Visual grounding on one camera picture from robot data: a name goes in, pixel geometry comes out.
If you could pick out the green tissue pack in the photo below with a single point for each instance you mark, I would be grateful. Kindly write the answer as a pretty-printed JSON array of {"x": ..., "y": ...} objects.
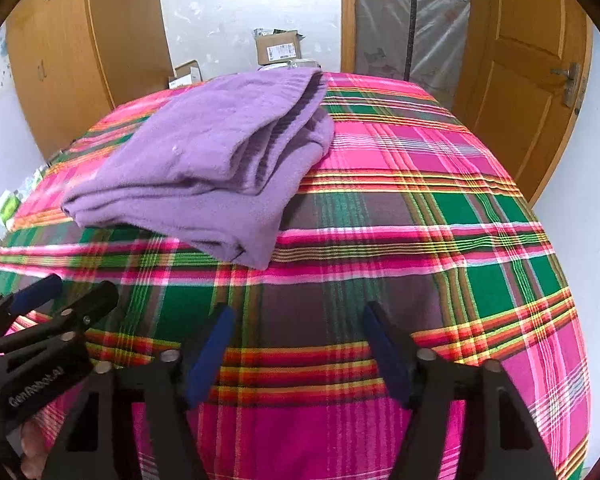
[{"x": 9, "y": 204}]

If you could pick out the cardboard box with label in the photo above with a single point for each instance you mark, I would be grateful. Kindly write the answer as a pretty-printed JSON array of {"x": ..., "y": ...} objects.
[{"x": 277, "y": 47}]

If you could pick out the white open box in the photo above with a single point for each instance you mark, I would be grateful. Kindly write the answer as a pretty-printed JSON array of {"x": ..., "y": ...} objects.
[{"x": 185, "y": 75}]

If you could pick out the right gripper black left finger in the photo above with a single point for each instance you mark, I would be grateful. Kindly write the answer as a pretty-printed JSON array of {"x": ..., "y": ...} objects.
[{"x": 97, "y": 439}]

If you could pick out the purple fleece garment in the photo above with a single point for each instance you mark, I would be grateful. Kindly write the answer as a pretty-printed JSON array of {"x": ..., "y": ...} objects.
[{"x": 217, "y": 166}]

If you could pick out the wooden wardrobe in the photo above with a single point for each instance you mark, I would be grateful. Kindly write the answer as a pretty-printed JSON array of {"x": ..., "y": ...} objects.
[{"x": 74, "y": 61}]

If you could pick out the person's left hand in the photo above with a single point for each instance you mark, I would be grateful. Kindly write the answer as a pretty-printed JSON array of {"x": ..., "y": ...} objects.
[{"x": 34, "y": 450}]

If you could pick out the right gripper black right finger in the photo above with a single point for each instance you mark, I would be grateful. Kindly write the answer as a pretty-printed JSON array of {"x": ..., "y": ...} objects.
[{"x": 500, "y": 439}]

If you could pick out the pink plaid bed sheet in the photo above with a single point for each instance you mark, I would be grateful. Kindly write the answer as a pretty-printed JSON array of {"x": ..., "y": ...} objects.
[{"x": 408, "y": 209}]

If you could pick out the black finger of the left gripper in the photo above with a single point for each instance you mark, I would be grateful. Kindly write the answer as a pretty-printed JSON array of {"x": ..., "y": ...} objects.
[
  {"x": 28, "y": 299},
  {"x": 78, "y": 317}
]

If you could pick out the grey door curtain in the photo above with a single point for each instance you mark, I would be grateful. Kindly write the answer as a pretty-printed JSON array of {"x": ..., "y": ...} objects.
[{"x": 421, "y": 41}]

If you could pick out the wooden door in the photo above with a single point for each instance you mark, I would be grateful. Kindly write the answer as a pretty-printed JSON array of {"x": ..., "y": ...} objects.
[{"x": 524, "y": 74}]

